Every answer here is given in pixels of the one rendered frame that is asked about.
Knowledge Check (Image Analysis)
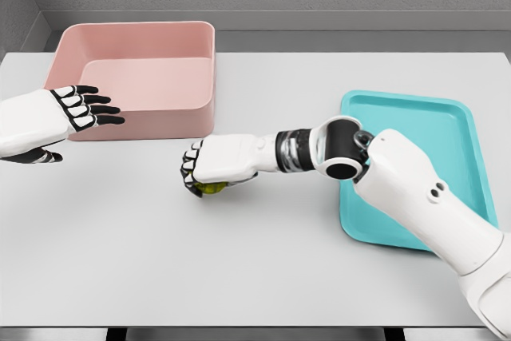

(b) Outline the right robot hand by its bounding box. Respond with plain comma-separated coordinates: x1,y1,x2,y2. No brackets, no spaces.
180,134,263,199

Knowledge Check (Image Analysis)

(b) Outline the yellow-green tennis ball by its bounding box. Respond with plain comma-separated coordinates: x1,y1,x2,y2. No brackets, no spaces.
192,181,229,196

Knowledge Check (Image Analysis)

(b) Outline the blue tray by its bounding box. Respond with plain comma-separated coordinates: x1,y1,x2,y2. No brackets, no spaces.
339,89,500,253

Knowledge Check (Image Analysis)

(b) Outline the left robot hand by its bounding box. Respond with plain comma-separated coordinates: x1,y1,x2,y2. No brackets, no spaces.
0,85,126,165

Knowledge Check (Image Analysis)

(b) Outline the pink basket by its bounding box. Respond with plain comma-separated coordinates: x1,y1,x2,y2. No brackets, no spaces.
42,20,217,142

